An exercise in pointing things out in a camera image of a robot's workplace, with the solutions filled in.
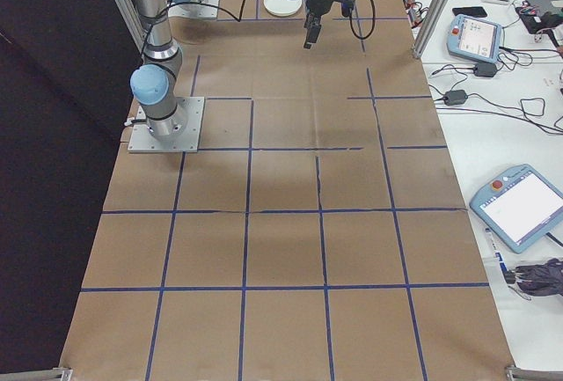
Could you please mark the white round plate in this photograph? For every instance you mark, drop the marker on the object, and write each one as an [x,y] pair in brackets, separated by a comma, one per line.
[281,5]

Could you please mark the black smartphone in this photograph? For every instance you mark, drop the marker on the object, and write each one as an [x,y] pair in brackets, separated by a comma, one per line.
[470,12]

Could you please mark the black power adapter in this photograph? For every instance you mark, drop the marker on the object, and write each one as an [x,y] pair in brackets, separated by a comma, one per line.
[455,97]
[486,69]

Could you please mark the grey blue teach pendant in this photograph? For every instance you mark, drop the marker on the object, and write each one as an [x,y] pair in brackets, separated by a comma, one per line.
[519,209]
[475,40]

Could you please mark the black electronics module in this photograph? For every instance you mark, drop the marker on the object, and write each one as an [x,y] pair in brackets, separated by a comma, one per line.
[543,22]

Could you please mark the white marker pen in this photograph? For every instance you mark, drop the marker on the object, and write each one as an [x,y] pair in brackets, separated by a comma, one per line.
[493,244]

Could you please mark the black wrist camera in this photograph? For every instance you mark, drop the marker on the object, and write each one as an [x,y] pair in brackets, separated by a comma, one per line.
[348,2]

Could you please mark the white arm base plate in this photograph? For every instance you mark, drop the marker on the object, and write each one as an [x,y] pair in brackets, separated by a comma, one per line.
[206,9]
[189,134]

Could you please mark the black frame cover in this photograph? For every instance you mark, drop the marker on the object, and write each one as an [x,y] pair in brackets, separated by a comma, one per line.
[53,134]

